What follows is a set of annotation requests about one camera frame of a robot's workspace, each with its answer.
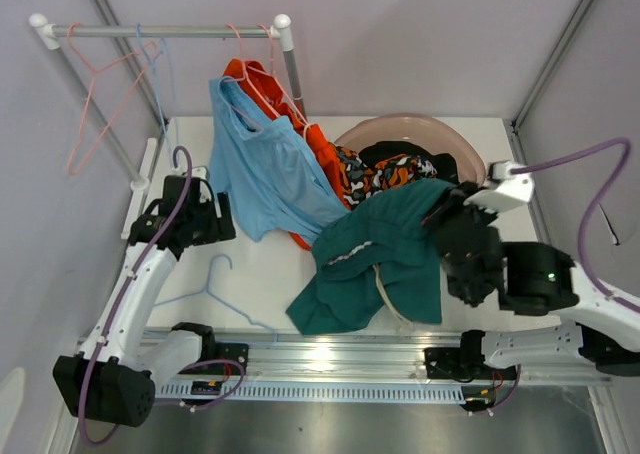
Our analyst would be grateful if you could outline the slotted grey cable duct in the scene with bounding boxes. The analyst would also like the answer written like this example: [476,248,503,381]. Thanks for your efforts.
[156,380,465,405]

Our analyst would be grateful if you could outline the pink wire hanger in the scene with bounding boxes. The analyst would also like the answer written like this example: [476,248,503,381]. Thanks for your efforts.
[66,22,162,176]

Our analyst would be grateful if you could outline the white and silver clothes rack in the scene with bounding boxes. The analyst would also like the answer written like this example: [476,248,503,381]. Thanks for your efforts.
[29,13,304,236]

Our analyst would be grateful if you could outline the bright orange shorts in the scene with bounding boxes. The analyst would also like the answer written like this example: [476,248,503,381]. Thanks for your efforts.
[220,59,341,249]

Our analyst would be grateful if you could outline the aluminium extrusion rail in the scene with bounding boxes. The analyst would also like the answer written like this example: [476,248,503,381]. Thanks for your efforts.
[79,327,614,386]

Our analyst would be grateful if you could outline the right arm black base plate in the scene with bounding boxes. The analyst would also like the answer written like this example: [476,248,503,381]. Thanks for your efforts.
[423,347,517,384]

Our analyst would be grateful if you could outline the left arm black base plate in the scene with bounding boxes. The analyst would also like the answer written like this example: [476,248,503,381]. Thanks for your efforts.
[207,343,250,377]

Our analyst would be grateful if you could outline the teal green shorts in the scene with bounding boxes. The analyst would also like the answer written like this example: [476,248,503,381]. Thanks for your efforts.
[286,179,453,336]

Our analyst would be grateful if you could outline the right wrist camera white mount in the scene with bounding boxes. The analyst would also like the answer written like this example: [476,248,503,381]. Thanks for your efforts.
[464,161,535,214]

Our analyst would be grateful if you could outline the orange black patterned shorts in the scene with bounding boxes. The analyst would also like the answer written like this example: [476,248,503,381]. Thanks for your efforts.
[335,146,437,210]

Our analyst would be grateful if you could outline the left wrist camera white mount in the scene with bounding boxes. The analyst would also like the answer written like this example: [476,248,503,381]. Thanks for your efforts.
[191,166,209,180]

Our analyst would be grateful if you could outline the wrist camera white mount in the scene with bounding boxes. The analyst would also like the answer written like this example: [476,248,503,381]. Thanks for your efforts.
[464,161,535,214]
[191,166,209,180]

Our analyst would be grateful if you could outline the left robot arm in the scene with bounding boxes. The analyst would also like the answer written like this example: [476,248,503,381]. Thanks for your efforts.
[53,175,236,427]

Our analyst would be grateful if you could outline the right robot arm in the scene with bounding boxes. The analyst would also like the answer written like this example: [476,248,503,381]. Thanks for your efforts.
[422,182,639,378]

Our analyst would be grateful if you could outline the light blue shorts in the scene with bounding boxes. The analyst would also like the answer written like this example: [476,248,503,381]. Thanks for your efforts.
[209,77,348,245]

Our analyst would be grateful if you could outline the translucent pink plastic basin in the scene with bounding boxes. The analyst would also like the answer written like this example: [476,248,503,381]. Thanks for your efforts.
[336,114,486,184]

